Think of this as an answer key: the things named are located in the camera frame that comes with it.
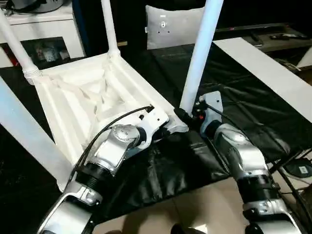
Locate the white plastic table leg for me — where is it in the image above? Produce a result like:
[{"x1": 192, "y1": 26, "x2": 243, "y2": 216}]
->
[
  {"x1": 178, "y1": 0, "x2": 225, "y2": 117},
  {"x1": 100, "y1": 0, "x2": 121, "y2": 58},
  {"x1": 0, "y1": 10, "x2": 42, "y2": 83},
  {"x1": 0, "y1": 76, "x2": 74, "y2": 192}
]

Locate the white plastic table top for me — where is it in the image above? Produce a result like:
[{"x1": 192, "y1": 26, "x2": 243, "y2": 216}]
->
[{"x1": 23, "y1": 49, "x2": 190, "y2": 192}]

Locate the black work mat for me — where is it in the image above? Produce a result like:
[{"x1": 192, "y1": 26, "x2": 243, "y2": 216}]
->
[{"x1": 0, "y1": 41, "x2": 312, "y2": 225}]

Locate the white flat board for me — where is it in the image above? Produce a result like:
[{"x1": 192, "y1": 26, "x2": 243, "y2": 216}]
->
[{"x1": 213, "y1": 37, "x2": 312, "y2": 122}]

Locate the light grey cushion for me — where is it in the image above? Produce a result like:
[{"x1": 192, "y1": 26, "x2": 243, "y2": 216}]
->
[{"x1": 145, "y1": 5, "x2": 208, "y2": 50}]

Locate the black stand leg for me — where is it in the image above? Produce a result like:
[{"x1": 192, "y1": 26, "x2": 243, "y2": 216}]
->
[{"x1": 270, "y1": 148, "x2": 312, "y2": 175}]

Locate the dark right robot foot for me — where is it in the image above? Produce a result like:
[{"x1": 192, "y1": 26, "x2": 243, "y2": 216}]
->
[{"x1": 171, "y1": 223, "x2": 206, "y2": 234}]

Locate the black low shelf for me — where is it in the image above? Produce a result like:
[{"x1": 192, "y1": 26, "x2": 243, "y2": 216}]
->
[{"x1": 214, "y1": 22, "x2": 312, "y2": 54}]

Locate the black cabinet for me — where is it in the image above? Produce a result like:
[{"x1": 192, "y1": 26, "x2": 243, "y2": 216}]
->
[{"x1": 73, "y1": 0, "x2": 152, "y2": 59}]

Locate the black box white label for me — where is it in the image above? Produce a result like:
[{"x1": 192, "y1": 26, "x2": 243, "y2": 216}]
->
[{"x1": 285, "y1": 158, "x2": 312, "y2": 179}]

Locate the black remote control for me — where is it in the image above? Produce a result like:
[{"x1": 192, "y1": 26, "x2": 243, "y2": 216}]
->
[{"x1": 271, "y1": 33, "x2": 298, "y2": 41}]

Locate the white side cabinet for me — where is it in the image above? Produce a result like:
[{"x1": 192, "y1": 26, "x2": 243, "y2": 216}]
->
[{"x1": 297, "y1": 46, "x2": 312, "y2": 69}]

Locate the white glass-door cabinet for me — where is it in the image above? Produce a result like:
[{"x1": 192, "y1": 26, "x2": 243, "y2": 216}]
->
[{"x1": 0, "y1": 0, "x2": 86, "y2": 69}]

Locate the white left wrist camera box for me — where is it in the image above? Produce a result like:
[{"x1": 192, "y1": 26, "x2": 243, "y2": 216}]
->
[{"x1": 138, "y1": 106, "x2": 170, "y2": 147}]

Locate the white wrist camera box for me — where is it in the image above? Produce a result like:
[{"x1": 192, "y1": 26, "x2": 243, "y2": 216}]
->
[
  {"x1": 138, "y1": 106, "x2": 170, "y2": 147},
  {"x1": 197, "y1": 91, "x2": 224, "y2": 122}
]

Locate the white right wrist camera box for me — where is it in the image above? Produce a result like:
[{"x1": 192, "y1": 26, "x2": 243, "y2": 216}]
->
[{"x1": 197, "y1": 91, "x2": 224, "y2": 122}]

